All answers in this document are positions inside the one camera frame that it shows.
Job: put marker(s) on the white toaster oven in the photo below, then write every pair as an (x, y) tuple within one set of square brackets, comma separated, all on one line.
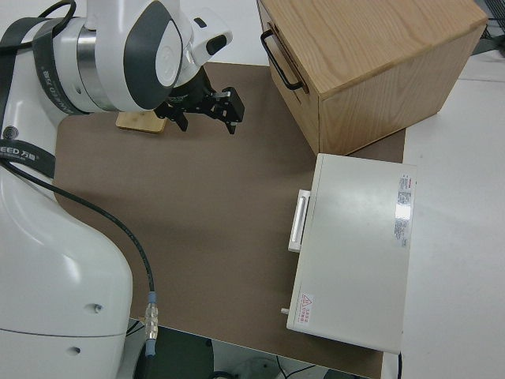
[(355, 245)]

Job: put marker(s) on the wooden box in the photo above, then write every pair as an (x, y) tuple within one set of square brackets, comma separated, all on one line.
[(378, 67)]

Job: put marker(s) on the wooden mug rack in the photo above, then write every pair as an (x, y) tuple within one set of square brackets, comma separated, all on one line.
[(138, 121)]

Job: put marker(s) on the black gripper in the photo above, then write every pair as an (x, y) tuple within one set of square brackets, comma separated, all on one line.
[(191, 92)]

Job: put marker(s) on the brown table mat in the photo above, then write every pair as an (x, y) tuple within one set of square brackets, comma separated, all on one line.
[(197, 189)]

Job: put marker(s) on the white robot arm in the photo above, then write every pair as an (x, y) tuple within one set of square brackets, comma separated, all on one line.
[(59, 276)]

